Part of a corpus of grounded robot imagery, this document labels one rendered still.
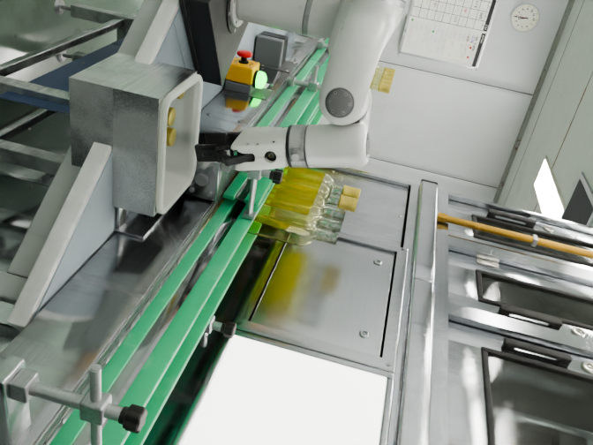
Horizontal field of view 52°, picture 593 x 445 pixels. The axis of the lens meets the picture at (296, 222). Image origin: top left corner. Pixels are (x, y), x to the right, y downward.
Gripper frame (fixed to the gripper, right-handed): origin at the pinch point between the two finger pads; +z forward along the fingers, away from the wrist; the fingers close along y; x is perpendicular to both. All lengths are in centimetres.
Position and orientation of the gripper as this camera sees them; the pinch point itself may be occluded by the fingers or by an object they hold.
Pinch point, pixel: (211, 147)
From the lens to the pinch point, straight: 111.4
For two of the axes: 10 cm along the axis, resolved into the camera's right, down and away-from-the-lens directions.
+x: -1.0, -8.7, -4.8
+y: 2.2, -4.9, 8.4
